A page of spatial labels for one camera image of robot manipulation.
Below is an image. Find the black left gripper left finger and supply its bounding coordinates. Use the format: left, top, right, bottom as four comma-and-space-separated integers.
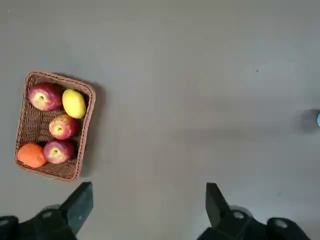
0, 181, 94, 240

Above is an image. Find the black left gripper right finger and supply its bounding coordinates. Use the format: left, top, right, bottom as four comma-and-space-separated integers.
197, 182, 311, 240

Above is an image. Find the red apple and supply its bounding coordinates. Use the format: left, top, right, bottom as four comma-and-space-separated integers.
48, 114, 79, 140
27, 82, 63, 112
42, 139, 75, 165

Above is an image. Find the orange fruit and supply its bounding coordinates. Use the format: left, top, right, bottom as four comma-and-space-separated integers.
16, 143, 47, 169

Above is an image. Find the brown wicker basket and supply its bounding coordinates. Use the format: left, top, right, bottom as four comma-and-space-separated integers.
14, 70, 97, 184

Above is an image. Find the yellow lemon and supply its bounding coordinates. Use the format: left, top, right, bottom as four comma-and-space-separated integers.
61, 88, 87, 119

